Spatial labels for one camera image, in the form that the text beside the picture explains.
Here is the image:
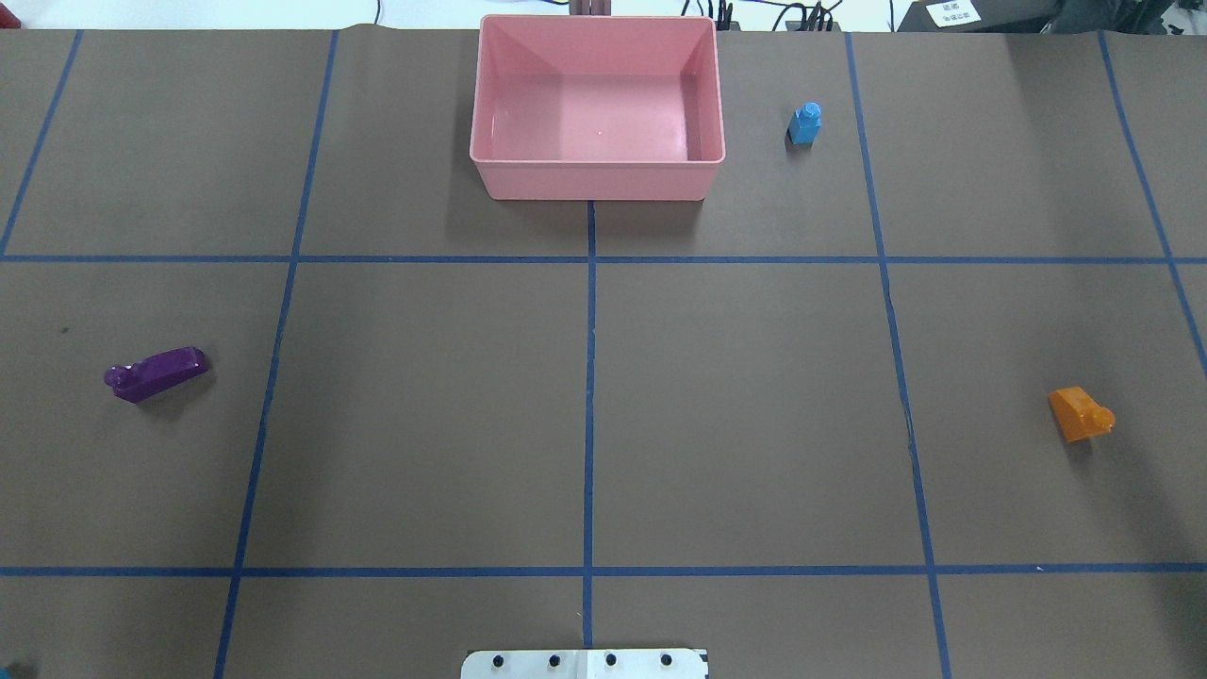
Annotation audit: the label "small blue block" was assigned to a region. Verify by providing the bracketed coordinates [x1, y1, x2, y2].
[787, 103, 823, 146]

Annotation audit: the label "purple block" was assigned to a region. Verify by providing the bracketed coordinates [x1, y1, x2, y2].
[103, 345, 208, 404]

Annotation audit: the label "orange block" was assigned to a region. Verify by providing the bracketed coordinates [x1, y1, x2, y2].
[1048, 387, 1116, 443]

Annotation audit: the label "pink plastic box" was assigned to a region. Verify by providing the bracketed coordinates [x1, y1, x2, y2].
[470, 14, 727, 201]

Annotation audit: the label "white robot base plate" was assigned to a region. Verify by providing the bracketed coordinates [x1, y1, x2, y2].
[457, 648, 711, 678]

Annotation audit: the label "black cables at table edge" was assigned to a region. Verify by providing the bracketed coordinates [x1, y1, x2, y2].
[709, 0, 897, 33]

